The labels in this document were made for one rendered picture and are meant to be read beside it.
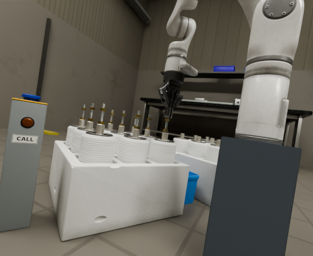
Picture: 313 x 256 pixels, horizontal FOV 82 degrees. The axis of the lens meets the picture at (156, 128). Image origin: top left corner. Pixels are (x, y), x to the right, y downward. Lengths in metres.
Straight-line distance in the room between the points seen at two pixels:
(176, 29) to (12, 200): 0.69
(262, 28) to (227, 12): 4.05
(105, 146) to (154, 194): 0.22
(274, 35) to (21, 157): 0.63
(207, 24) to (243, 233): 4.27
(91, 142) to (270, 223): 0.43
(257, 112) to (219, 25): 4.03
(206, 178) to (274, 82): 0.51
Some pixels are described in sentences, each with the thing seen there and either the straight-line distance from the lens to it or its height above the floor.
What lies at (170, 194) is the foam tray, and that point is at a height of 0.08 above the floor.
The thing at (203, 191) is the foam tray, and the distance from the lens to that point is 0.85.
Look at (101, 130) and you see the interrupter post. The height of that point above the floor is 0.26.
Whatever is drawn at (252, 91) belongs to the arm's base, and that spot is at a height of 0.41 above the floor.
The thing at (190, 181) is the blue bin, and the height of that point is 0.10.
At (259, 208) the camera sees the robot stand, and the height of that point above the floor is 0.17.
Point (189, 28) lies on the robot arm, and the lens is 0.72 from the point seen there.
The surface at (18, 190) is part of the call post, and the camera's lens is 0.56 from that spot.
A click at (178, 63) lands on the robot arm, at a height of 0.52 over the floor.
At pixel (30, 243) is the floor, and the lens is 0.55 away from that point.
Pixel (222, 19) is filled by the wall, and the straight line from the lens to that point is 4.47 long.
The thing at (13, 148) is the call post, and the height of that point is 0.20.
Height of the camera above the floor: 0.30
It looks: 1 degrees down
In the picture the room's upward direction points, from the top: 9 degrees clockwise
